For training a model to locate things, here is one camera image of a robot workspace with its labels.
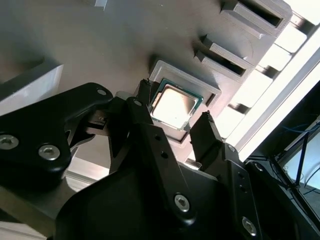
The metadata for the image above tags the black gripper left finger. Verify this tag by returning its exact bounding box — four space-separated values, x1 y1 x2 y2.
0 78 199 228

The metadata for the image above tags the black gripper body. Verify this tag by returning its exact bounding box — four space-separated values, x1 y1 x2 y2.
49 159 241 240

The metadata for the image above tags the CPU with silver top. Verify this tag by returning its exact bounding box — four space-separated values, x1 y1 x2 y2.
147 77 204 131

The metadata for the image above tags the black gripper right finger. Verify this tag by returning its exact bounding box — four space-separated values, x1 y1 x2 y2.
188 111 320 240

